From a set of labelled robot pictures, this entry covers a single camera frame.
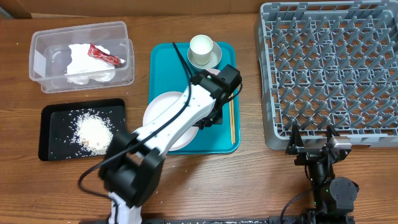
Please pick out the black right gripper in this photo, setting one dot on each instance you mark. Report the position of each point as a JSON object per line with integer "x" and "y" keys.
{"x": 295, "y": 147}

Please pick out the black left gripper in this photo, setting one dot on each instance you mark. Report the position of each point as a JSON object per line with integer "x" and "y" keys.
{"x": 217, "y": 116}

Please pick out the pink bowl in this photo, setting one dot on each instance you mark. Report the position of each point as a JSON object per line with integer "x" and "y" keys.
{"x": 213, "y": 71}

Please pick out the white round plate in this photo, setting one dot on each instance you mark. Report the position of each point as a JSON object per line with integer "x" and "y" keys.
{"x": 159, "y": 105}

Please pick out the red snack wrapper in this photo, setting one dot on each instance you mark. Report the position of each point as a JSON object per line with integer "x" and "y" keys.
{"x": 95, "y": 52}

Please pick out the pile of rice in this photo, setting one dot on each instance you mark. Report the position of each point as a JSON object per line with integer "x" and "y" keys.
{"x": 91, "y": 132}

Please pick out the white napkin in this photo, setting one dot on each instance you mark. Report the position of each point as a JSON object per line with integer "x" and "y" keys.
{"x": 93, "y": 68}

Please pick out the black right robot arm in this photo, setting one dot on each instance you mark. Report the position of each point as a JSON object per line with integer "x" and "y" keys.
{"x": 333, "y": 196}

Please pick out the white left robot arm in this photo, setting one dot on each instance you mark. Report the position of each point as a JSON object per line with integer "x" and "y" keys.
{"x": 134, "y": 161}

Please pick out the grey dishwasher rack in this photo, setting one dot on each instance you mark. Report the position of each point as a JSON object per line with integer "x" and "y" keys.
{"x": 328, "y": 63}

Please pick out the wooden chopstick right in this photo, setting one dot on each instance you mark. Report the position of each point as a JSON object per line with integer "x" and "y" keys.
{"x": 234, "y": 126}

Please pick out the wooden chopstick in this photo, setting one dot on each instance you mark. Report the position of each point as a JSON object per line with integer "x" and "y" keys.
{"x": 234, "y": 126}
{"x": 231, "y": 121}

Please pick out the wooden chopstick left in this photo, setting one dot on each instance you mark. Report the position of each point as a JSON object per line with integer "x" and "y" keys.
{"x": 231, "y": 121}

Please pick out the grey small bowl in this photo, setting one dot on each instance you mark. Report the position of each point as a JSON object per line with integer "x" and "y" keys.
{"x": 215, "y": 58}

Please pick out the white paper cup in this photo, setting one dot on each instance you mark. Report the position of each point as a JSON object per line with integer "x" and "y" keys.
{"x": 201, "y": 47}

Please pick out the teal plastic tray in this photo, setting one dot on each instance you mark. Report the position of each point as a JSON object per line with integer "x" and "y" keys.
{"x": 167, "y": 74}

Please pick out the black rectangular tray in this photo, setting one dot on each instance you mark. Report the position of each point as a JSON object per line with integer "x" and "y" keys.
{"x": 59, "y": 139}

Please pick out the clear plastic bin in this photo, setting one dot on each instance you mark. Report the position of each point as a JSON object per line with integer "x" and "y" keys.
{"x": 50, "y": 55}

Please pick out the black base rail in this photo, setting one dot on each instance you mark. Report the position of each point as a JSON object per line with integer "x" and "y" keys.
{"x": 269, "y": 220}

